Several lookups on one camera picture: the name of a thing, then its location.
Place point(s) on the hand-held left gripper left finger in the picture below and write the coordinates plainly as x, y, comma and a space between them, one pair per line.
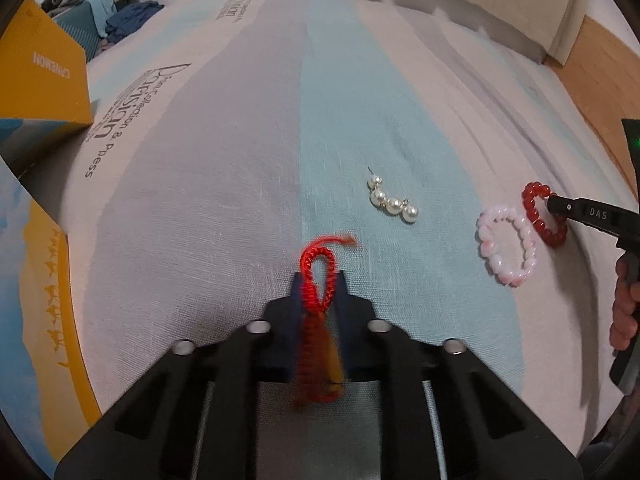
295, 305

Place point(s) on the blue and yellow printed box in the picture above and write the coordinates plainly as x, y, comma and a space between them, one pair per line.
30, 260

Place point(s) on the wooden headboard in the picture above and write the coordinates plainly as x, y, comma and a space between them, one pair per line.
600, 85

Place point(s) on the dark blue clothes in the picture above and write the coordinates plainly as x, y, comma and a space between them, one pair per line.
132, 20

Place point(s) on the person's right hand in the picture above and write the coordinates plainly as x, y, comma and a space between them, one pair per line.
622, 315

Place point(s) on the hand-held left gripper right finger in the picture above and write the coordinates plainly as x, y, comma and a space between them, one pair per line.
342, 305

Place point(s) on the black bag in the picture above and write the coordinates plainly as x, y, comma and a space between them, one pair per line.
57, 1

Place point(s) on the yellow cardboard box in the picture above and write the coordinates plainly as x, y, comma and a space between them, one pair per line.
45, 70

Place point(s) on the striped bed blanket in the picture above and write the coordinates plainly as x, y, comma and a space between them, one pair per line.
200, 210

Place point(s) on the white pearl earring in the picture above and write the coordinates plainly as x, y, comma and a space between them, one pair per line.
395, 205

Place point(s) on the teal suitcase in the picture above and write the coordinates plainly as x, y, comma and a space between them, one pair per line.
80, 25

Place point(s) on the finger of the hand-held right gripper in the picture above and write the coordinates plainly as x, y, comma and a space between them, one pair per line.
590, 215

